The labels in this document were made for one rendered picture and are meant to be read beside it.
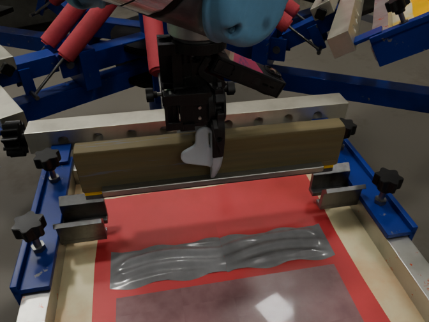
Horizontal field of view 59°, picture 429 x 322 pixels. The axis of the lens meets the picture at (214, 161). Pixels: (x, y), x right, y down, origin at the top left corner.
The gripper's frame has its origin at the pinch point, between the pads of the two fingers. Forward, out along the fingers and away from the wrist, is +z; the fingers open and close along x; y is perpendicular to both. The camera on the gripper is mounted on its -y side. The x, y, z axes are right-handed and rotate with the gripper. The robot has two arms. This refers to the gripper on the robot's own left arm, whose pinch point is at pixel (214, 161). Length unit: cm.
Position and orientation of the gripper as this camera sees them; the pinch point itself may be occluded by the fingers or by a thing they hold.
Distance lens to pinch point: 59.5
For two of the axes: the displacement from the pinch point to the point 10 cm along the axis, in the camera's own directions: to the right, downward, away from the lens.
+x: 1.8, 6.0, -7.8
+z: 0.0, 7.9, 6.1
